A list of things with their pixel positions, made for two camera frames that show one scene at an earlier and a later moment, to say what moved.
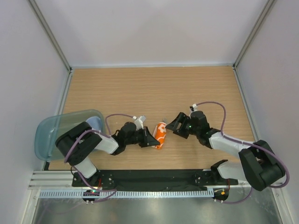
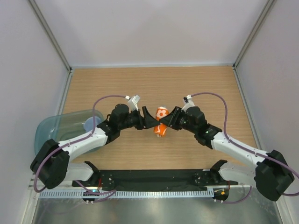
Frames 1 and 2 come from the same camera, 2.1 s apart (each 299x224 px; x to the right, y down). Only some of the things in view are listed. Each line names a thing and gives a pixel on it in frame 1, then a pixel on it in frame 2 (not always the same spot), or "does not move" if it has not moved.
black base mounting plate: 153,180 does not move
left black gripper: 148,139 -> 142,124
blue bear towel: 95,122 does not move
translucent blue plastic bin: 49,127 does not move
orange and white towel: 159,134 -> 160,129
